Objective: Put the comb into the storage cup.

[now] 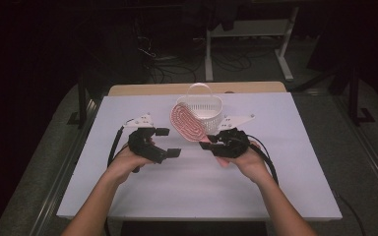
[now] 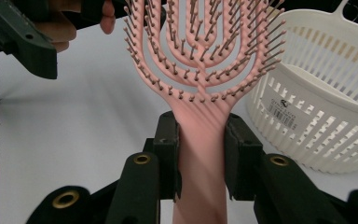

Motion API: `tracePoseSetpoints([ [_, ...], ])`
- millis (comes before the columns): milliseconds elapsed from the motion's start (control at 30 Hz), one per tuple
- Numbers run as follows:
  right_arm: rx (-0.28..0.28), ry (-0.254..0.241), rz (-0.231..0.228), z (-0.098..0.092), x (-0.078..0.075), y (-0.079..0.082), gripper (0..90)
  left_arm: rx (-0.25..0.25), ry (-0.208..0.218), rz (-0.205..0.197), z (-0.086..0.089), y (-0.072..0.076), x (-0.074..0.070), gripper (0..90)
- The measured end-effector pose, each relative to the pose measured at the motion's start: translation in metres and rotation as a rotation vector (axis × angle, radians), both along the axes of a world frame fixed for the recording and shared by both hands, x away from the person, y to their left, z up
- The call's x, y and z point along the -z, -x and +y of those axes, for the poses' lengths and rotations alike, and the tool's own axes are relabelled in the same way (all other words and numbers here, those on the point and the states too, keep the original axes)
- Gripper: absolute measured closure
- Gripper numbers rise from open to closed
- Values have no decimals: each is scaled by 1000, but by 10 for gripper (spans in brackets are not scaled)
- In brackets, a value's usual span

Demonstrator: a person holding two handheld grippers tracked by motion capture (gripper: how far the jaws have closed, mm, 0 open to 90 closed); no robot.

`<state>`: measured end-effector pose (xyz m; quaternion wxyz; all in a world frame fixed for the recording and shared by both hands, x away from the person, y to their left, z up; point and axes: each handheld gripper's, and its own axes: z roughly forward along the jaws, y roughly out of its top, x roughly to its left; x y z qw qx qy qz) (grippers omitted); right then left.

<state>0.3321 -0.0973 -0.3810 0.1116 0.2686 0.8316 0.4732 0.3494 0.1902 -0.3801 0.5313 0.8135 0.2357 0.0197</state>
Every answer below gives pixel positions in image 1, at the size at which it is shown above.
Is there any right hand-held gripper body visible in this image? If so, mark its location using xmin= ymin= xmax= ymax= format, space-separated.
xmin=209 ymin=113 xmax=256 ymax=159

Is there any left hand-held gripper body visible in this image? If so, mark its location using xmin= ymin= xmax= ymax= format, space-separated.
xmin=123 ymin=112 xmax=167 ymax=165

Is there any pink hairbrush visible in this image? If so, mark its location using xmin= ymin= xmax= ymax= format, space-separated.
xmin=169 ymin=101 xmax=231 ymax=169

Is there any white plastic basket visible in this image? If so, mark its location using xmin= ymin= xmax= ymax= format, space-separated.
xmin=175 ymin=83 xmax=226 ymax=136

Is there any person's left hand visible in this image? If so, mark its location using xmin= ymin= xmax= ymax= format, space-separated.
xmin=105 ymin=137 xmax=156 ymax=185

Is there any person's right hand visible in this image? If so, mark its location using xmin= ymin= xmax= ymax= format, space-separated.
xmin=216 ymin=140 xmax=274 ymax=185

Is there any beige wooden board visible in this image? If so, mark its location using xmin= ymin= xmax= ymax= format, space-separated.
xmin=106 ymin=81 xmax=287 ymax=97

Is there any black metal stand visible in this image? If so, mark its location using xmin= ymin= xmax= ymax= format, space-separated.
xmin=346 ymin=63 xmax=377 ymax=127
xmin=66 ymin=73 xmax=95 ymax=130

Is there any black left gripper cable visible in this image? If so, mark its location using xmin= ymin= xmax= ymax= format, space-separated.
xmin=106 ymin=117 xmax=136 ymax=174

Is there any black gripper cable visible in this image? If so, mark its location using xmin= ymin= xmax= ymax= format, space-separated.
xmin=106 ymin=117 xmax=136 ymax=174
xmin=246 ymin=133 xmax=281 ymax=186

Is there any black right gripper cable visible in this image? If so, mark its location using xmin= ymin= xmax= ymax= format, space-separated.
xmin=246 ymin=133 xmax=281 ymax=186

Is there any white metal desk frame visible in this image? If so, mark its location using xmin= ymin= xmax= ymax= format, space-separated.
xmin=204 ymin=6 xmax=300 ymax=83

